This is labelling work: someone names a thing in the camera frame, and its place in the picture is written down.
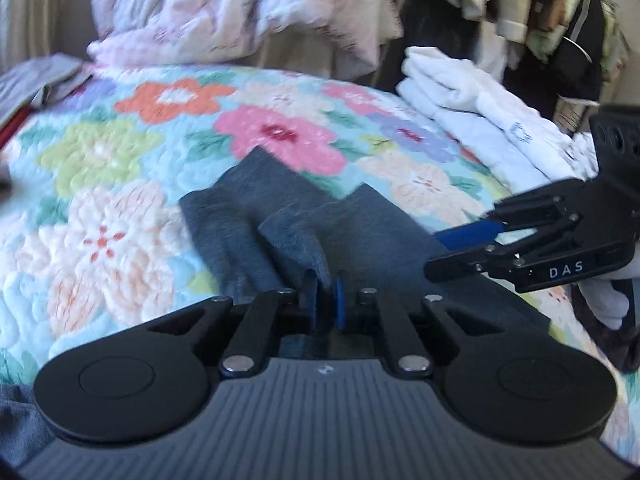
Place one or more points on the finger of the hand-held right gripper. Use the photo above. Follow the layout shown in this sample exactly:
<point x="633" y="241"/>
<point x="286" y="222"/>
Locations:
<point x="465" y="262"/>
<point x="470" y="234"/>

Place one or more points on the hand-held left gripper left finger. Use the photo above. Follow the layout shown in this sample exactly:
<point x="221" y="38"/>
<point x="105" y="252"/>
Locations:
<point x="311" y="302"/>

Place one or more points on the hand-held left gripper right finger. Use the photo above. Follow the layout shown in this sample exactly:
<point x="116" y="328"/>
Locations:
<point x="342" y="305"/>

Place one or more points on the dark grey shirt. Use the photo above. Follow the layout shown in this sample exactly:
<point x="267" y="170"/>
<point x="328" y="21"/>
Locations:
<point x="380" y="230"/>

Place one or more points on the stack of white folded clothes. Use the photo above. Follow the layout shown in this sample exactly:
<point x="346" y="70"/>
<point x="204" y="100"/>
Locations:
<point x="500" y="145"/>

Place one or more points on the person's right hand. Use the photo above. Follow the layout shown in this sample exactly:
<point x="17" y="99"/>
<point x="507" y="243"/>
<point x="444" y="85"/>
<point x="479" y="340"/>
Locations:
<point x="610" y="300"/>

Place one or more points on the black hanging garment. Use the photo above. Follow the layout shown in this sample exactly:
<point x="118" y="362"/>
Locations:
<point x="582" y="55"/>

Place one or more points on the dark brown cloth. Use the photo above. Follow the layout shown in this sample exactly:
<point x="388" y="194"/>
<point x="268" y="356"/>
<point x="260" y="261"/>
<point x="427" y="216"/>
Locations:
<point x="610" y="345"/>

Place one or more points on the white folded garment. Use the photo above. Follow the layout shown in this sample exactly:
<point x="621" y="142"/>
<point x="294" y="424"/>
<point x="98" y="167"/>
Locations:
<point x="450" y="72"/>

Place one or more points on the floral quilt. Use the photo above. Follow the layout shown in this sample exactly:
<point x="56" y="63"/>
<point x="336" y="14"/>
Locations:
<point x="125" y="240"/>

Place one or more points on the white floral comforter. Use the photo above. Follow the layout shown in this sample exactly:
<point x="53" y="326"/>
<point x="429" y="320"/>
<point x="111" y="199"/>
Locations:
<point x="225" y="5"/>

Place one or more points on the blue grey cloth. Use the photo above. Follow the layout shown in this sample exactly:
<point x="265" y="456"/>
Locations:
<point x="20" y="425"/>

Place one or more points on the light grey garment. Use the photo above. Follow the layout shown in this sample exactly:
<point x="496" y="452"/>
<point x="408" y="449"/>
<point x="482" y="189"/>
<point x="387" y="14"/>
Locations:
<point x="40" y="82"/>

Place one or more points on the beige curtain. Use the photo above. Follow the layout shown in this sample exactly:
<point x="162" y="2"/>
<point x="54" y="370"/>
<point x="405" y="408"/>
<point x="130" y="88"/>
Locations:
<point x="40" y="5"/>

